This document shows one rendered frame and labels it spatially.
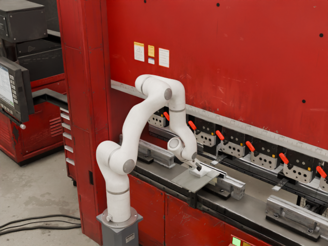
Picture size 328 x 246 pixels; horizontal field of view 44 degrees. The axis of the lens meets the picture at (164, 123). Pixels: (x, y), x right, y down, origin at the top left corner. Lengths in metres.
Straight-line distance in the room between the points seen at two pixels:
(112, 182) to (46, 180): 2.45
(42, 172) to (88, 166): 1.49
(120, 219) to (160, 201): 0.75
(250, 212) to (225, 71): 0.84
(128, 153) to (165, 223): 1.11
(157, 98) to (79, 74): 1.03
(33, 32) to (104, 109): 0.74
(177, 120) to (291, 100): 0.59
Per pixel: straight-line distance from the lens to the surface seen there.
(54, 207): 4.07
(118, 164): 1.94
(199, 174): 2.53
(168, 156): 2.81
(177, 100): 2.13
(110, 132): 3.10
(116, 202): 2.12
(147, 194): 2.95
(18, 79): 2.70
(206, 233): 2.74
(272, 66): 2.14
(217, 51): 2.29
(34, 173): 4.62
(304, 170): 2.26
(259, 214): 2.52
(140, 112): 1.98
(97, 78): 2.88
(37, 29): 2.71
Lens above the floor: 2.40
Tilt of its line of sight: 26 degrees down
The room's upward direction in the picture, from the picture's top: straight up
